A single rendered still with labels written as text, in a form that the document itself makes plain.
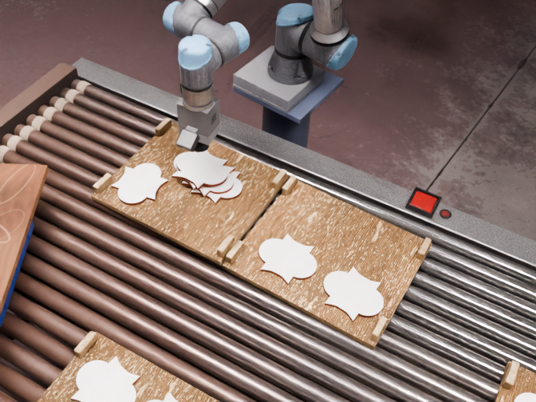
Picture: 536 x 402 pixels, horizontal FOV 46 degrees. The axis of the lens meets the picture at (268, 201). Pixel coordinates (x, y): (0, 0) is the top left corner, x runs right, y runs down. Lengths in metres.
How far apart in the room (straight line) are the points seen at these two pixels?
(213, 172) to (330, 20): 0.54
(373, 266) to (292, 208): 0.27
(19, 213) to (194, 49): 0.57
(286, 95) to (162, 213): 0.62
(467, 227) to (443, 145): 1.63
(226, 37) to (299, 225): 0.51
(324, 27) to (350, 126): 1.53
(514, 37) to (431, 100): 0.90
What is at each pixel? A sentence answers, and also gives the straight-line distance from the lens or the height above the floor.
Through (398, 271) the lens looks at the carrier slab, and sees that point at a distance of 1.58.
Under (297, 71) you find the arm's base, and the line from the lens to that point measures 2.06.
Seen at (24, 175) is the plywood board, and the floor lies 1.04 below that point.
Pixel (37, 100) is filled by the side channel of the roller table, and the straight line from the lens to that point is 2.04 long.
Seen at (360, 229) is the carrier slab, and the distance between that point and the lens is 1.64.
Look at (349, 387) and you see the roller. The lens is 1.42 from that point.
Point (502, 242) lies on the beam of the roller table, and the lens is 1.75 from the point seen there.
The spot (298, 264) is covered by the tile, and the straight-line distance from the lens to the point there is 1.54.
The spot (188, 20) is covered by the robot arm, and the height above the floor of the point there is 1.35.
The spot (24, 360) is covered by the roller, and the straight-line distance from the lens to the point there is 1.50.
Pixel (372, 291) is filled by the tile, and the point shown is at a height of 0.95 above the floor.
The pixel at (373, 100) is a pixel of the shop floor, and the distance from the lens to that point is 3.53.
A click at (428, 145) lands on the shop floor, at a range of 3.33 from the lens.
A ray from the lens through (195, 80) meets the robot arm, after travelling 1.46.
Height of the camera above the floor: 2.19
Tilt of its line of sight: 49 degrees down
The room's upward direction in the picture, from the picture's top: 3 degrees clockwise
